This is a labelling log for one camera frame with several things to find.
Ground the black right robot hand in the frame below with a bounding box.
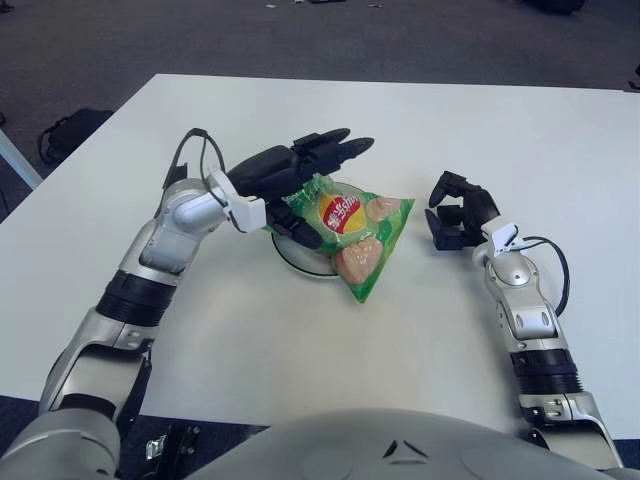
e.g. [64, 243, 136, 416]
[424, 170, 503, 251]

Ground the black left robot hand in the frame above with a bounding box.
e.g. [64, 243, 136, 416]
[230, 127, 376, 251]

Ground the green snack bag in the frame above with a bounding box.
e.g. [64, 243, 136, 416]
[280, 173, 416, 304]

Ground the white plate with black rim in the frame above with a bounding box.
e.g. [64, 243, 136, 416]
[269, 228, 346, 279]

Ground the black bag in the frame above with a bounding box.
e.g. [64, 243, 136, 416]
[37, 108, 114, 164]

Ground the white table leg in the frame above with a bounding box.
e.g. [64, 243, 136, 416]
[0, 127, 44, 190]

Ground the grey robot torso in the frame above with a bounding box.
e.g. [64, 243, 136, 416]
[184, 408, 626, 480]

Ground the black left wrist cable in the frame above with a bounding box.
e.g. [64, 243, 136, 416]
[162, 128, 230, 216]

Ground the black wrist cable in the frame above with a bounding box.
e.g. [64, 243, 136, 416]
[162, 128, 230, 216]
[519, 235, 570, 316]

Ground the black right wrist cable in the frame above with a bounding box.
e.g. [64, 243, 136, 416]
[519, 235, 570, 316]

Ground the black bracket with metal clip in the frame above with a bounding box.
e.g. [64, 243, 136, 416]
[144, 423, 201, 480]

